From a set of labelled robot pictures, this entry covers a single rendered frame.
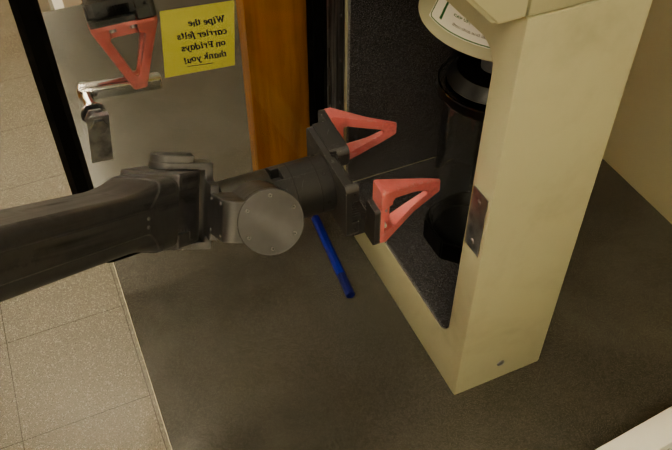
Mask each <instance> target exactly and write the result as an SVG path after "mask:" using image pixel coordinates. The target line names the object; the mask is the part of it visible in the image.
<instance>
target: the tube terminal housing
mask: <svg viewBox="0 0 672 450"><path fill-rule="evenodd" d="M446 1H448V2H449V3H450V4H451V5H452V6H453V7H454V8H455V9H456V10H457V11H458V12H459V13H460V14H461V15H462V16H464V17H465V18H466V19H467V20H468V21H469V22H470V23H471V24H472V25H473V26H474V27H475V28H476V29H477V30H478V31H480V32H481V33H482V35H483V36H484V37H485V38H486V40H487V42H488V44H489V47H490V49H491V54H492V61H493V67H492V75H491V81H490V87H489V93H488V98H487V104H486V110H485V116H484V122H483V128H482V134H481V140H480V146H479V152H478V158H477V164H476V170H475V176H474V182H473V187H472V193H471V199H470V205H469V211H468V217H467V223H466V229H467V224H468V218H469V212H470V206H471V200H472V194H473V188H474V185H475V186H476V187H477V188H478V189H479V190H480V192H481V193H482V194H483V195H484V196H485V198H486V199H487V200H488V201H489V202H488V207H487V212H486V218H485V223H484V228H483V233H482V238H481V244H480V249H479V254H478V257H477V256H476V255H475V254H474V253H473V251H472V250H471V249H470V247H469V246H468V245H467V243H466V242H465V235H466V229H465V235H464V241H463V247H462V253H461V259H460V265H459V270H458V276H457V282H456V288H455V294H454V300H453V306H452V312H451V318H450V324H449V328H446V329H443V328H442V327H441V326H440V325H439V323H438V322H437V320H436V319H435V317H434V316H433V314H432V313H431V311H430V310H429V308H428V307H427V305H426V304H425V302H424V301H423V299H422V298H421V296H420V295H419V293H418V292H417V290H416V289H415V287H414V286H413V284H412V283H411V281H410V280H409V278H408V277H407V275H406V274H405V272H404V271H403V269H402V268H401V266H400V265H399V263H398V262H397V260H396V258H395V257H394V255H393V254H392V252H391V251H390V249H389V248H388V246H387V245H386V243H385V242H383V243H379V244H376V245H372V243H371V242H370V240H369V238H368V237H367V235H366V234H365V232H364V233H361V234H358V235H355V236H354V237H355V239H356V240H357V242H358V243H359V245H360V247H361V248H362V250H363V251H364V253H365V255H366V256H367V258H368V259H369V261H370V262H371V264H372V266H373V267H374V269H375V270H376V272H377V274H378V275H379V277H380V278H381V280H382V282H383V283H384V285H385V286H386V288H387V289H388V291H389V293H390V294H391V296H392V297H393V299H394V301H395V302H396V304H397V305H398V307H399V309H400V310H401V312H402V313H403V315H404V316H405V318H406V320H407V321H408V323H409V324H410V326H411V328H412V329H413V331H414V332H415V334H416V335H417V337H418V339H419V340H420V342H421V343H422V345H423V347H424V348H425V350H426V351H427V353H428V355H429V356H430V358H431V359H432V361H433V362H434V364H435V366H436V367H437V369H438V370H439V372H440V374H441V375H442V377H443V378H444V380H445V382H446V383H447V385H448V386H449V388H450V389H451V391H452V393H453V394H454V395H456V394H458V393H461V392H463V391H466V390H468V389H470V388H473V387H475V386H478V385H480V384H483V383H485V382H487V381H490V380H492V379H495V378H497V377H500V376H502V375H505V374H507V373H509V372H512V371H514V370H517V369H519V368H522V367H524V366H527V365H529V364H531V363H534V362H536V361H538V359H539V356H540V353H541V350H542V347H543V344H544V340H545V337H546V334H547V331H548V328H549V325H550V322H551V318H552V315H553V312H554V309H555V306H556V303H557V300H558V296H559V293H560V290H561V287H562V284H563V281H564V277H565V274H566V271H567V268H568V265H569V262H570V259H571V255H572V252H573V249H574V246H575V243H576V240H577V237H578V233H579V230H580V227H581V224H582V221H583V218H584V215H585V211H586V208H587V205H588V202H589V199H590V196H591V192H592V189H593V186H594V183H595V180H596V177H597V174H598V170H599V167H600V164H601V161H602V158H603V155H604V152H605V148H606V145H607V142H608V139H609V136H610V133H611V129H612V126H613V123H614V120H615V117H616V114H617V111H618V107H619V104H620V101H621V98H622V95H623V92H624V89H625V85H626V82H627V79H628V76H629V73H630V70H631V66H632V63H633V60H634V57H635V54H636V51H637V48H638V44H639V41H640V38H641V35H642V32H643V29H644V26H645V22H646V19H647V16H648V13H649V10H650V7H651V4H652V0H529V1H528V6H527V11H526V13H525V16H524V17H522V18H520V19H516V20H512V21H509V22H505V23H501V24H497V23H496V22H494V23H491V22H490V21H489V20H487V19H486V18H485V17H484V16H483V15H482V14H481V13H480V12H479V11H477V10H476V9H475V8H474V7H473V6H472V5H471V4H470V3H469V2H468V1H466V0H446Z"/></svg>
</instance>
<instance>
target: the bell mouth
mask: <svg viewBox="0 0 672 450"><path fill-rule="evenodd" d="M418 9H419V14H420V17H421V20H422V22H423V23H424V25H425V26H426V28H427V29H428V30H429V31H430V32H431V33H432V34H433V35H434V36H435V37H437V38H438V39H439V40H441V41H442V42H443V43H445V44H446V45H448V46H450V47H452V48H453V49H455V50H457V51H460V52H462V53H464V54H467V55H469V56H472V57H475V58H478V59H481V60H485V61H489V62H493V61H492V54H491V49H490V47H489V44H488V42H487V40H486V38H485V37H484V36H483V35H482V33H481V32H480V31H478V30H477V29H476V28H475V27H474V26H473V25H472V24H471V23H470V22H469V21H468V20H467V19H466V18H465V17H464V16H462V15H461V14H460V13H459V12H458V11H457V10H456V9H455V8H454V7H453V6H452V5H451V4H450V3H449V2H448V1H446V0H419V4H418Z"/></svg>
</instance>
